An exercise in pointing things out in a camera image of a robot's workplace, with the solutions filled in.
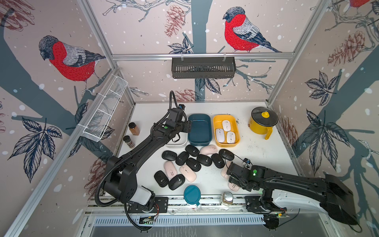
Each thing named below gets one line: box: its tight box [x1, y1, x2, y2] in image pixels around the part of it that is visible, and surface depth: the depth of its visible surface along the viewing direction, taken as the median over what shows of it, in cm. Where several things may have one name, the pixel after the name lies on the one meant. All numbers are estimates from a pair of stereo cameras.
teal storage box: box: [187, 113, 213, 147], surface depth 106 cm
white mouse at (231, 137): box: [226, 131, 236, 144], surface depth 99 cm
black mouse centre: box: [185, 157, 202, 172], surface depth 87 cm
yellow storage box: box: [213, 114, 241, 148], surface depth 100 cm
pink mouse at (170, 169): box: [163, 160, 178, 179], surface depth 85 cm
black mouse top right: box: [218, 148, 235, 161], surface depth 92 cm
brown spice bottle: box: [128, 121, 141, 136], surface depth 99 cm
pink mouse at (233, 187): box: [227, 182, 240, 192], surface depth 79 cm
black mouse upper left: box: [175, 151, 190, 166], surface depth 90 cm
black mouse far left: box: [161, 150, 178, 161], surface depth 92 cm
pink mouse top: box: [199, 144, 218, 156], surface depth 93 cm
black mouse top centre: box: [185, 144, 200, 158], surface depth 94 cm
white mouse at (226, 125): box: [222, 119, 231, 132], surface depth 106 cm
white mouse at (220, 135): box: [215, 128, 225, 143], surface depth 100 cm
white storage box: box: [165, 131, 189, 148], surface depth 91 cm
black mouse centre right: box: [196, 154, 213, 167], surface depth 89 cm
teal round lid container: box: [183, 184, 201, 206], surface depth 72 cm
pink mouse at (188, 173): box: [179, 164, 197, 183], surface depth 85 cm
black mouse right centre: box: [211, 153, 226, 169], surface depth 88 cm
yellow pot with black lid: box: [248, 106, 279, 140], surface depth 97 cm
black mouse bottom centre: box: [168, 173, 186, 191], surface depth 81 cm
